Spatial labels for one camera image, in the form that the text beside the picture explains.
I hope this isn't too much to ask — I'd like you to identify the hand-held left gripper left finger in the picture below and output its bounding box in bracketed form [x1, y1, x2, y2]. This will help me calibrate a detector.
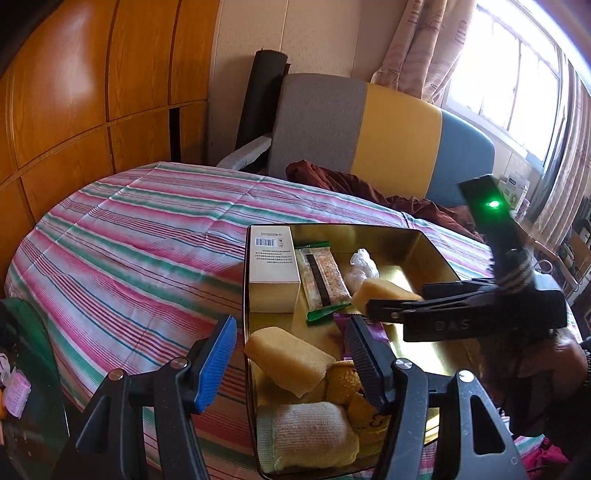
[53, 315, 238, 480]

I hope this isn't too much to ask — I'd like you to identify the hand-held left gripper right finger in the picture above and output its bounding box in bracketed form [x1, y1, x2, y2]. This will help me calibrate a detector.
[344, 315, 529, 480]

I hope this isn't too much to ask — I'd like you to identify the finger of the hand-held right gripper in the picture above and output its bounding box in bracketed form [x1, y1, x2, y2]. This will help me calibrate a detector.
[367, 298, 467, 323]
[422, 279, 499, 301]

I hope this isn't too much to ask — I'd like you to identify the small yellow sponge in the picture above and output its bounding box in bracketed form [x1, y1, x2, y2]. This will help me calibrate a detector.
[352, 278, 423, 319]

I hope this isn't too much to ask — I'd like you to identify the yellow snack packet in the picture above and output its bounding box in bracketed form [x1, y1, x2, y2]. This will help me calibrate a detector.
[325, 359, 393, 441]

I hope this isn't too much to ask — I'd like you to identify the purple snack packet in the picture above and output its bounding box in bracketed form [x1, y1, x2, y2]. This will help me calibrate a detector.
[333, 313, 392, 344]

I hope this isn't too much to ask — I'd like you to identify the white plastic bag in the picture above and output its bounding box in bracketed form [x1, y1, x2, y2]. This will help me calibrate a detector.
[348, 248, 380, 294]

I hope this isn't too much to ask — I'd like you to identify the gold metal tray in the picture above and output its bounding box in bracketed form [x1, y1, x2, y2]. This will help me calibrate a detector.
[242, 224, 490, 478]

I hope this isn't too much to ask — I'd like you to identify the large yellow sponge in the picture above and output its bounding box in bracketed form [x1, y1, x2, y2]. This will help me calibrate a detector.
[244, 326, 337, 398]

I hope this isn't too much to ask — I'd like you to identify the clear snack bar packet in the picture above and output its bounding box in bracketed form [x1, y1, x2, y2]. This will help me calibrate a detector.
[294, 241, 350, 324]

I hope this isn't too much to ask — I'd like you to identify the grey sock blue cuff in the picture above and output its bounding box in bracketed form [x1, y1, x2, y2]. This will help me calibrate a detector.
[256, 401, 360, 474]

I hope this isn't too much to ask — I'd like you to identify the person's right hand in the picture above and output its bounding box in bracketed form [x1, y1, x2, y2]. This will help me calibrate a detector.
[547, 330, 589, 393]

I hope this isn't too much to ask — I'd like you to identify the wooden side desk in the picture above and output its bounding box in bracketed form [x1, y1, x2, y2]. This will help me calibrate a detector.
[517, 217, 591, 301]

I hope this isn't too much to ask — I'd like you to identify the white box with barcode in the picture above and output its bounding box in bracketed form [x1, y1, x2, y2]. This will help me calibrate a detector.
[248, 225, 302, 315]

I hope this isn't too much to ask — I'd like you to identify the small printed carton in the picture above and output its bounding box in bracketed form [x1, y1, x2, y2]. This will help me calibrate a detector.
[499, 171, 532, 210]

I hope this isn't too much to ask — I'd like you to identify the maroon cloth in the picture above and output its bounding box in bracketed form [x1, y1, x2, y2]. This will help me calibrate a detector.
[285, 160, 485, 243]

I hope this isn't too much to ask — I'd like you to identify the striped tablecloth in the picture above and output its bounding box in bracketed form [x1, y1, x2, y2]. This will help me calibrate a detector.
[4, 161, 555, 480]

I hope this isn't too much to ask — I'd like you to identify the person's magenta clothing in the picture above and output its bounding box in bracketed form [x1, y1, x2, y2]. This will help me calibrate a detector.
[526, 438, 573, 480]

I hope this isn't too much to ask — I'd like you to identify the beige patterned curtain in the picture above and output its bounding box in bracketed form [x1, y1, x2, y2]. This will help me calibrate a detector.
[372, 0, 478, 104]
[531, 60, 591, 250]

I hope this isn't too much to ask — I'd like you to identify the green glass side table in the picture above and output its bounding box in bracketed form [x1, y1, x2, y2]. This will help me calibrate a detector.
[0, 298, 70, 480]

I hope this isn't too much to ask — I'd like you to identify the grey yellow blue sofa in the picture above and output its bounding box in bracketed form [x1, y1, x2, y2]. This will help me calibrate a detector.
[216, 73, 497, 208]

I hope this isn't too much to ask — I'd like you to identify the pink white cloth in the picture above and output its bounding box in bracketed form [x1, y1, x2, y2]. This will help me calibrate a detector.
[2, 353, 32, 418]

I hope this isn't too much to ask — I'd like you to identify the window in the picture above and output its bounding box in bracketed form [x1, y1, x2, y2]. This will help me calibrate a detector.
[445, 0, 573, 171]

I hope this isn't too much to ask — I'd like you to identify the black rolled mat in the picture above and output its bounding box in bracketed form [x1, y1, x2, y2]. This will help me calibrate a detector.
[235, 50, 293, 151]

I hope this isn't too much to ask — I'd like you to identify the wooden wardrobe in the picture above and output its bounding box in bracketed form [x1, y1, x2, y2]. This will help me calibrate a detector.
[0, 0, 222, 278]

